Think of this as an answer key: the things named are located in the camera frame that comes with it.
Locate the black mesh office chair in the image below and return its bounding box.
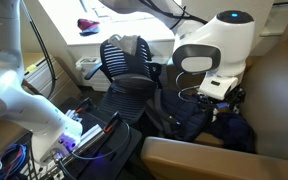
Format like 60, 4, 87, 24
83, 34, 164, 126

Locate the white wall heater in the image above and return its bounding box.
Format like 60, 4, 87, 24
74, 55, 114, 93

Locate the dark navy sweater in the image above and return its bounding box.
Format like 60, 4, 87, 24
212, 111, 257, 154

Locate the white ribbed case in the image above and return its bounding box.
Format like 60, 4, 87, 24
23, 54, 74, 101

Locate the dark backpack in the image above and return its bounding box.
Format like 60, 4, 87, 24
145, 88, 219, 143

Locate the grey garment on chair back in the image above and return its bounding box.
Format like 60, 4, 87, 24
107, 33, 141, 56

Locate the red and blue cap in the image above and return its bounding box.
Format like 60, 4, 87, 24
77, 18, 101, 36

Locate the blue cable coil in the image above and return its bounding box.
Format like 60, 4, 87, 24
0, 143, 29, 180

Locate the thin black table cable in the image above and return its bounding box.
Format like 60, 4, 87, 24
68, 120, 132, 161

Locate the yellow sticky tag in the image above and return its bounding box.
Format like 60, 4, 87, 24
25, 63, 39, 73

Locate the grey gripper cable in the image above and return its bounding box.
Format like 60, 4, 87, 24
175, 70, 218, 108

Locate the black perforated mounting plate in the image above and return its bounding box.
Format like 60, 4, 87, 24
58, 108, 132, 168

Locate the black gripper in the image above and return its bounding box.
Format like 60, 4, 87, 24
213, 87, 247, 114

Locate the orange black clamp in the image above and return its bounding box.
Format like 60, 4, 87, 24
103, 111, 122, 134
74, 97, 94, 114

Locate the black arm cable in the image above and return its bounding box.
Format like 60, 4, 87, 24
19, 0, 58, 100
139, 0, 209, 30

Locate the black robot table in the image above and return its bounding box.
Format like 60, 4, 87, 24
27, 96, 144, 180

